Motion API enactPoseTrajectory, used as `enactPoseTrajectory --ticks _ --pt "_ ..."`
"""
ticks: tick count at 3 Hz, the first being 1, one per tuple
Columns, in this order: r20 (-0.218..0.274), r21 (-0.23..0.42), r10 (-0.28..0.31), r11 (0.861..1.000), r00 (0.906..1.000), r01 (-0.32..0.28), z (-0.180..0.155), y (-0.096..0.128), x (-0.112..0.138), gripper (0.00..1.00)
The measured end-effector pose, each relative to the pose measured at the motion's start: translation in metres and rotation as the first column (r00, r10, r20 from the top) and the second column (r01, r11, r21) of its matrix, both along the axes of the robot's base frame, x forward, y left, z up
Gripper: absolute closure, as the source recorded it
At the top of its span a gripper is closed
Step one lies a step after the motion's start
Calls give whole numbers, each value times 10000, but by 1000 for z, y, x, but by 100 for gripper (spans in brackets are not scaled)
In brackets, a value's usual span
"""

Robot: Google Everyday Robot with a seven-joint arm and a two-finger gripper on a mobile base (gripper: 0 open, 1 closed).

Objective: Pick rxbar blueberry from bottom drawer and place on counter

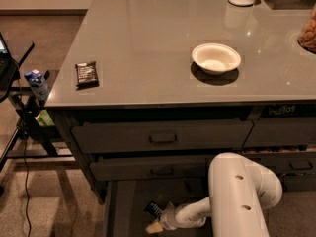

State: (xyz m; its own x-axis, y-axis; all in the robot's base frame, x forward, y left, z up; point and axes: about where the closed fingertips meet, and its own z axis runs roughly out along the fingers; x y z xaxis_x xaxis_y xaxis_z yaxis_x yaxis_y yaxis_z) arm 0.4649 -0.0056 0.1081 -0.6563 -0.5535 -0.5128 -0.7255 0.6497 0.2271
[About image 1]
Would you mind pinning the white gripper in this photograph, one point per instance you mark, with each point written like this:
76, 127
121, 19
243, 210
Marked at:
167, 219

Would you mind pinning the dark snack bar on counter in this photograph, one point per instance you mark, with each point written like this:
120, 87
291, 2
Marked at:
86, 74

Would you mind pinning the top left drawer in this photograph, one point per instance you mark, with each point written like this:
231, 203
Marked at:
160, 135

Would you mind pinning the white bowl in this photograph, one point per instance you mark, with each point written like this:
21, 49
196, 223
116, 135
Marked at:
216, 58

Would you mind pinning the dark counter cabinet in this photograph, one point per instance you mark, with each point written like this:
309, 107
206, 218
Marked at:
154, 89

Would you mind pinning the middle right drawer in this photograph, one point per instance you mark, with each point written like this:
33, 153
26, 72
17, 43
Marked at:
287, 163

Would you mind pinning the black side stand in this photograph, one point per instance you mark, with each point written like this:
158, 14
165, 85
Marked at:
26, 106

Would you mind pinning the green packet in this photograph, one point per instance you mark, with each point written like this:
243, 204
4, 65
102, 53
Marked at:
44, 119

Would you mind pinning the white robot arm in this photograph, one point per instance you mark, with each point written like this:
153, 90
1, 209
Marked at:
240, 190

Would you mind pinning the blue rxbar blueberry bar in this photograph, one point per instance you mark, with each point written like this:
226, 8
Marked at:
153, 209

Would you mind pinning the open bottom drawer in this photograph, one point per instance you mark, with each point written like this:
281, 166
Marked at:
125, 214

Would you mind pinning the bottom right drawer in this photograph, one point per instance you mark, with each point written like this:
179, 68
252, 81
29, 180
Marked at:
298, 183

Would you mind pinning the middle left drawer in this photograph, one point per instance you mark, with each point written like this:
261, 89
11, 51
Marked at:
158, 167

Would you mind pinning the jar of nuts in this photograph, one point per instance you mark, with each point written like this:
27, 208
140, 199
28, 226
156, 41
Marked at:
307, 36

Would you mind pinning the top right drawer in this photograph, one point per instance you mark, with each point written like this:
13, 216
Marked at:
268, 132

